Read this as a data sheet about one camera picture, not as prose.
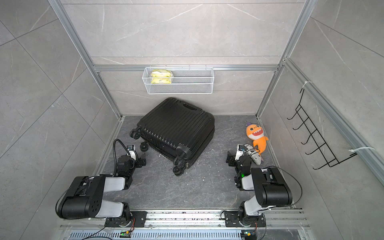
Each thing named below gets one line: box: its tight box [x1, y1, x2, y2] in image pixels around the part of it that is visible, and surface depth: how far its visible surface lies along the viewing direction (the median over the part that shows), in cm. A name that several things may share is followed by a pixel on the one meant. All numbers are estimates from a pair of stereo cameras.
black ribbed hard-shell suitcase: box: [129, 97, 216, 176], surface depth 87 cm
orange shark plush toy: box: [245, 122, 269, 155], surface depth 102 cm
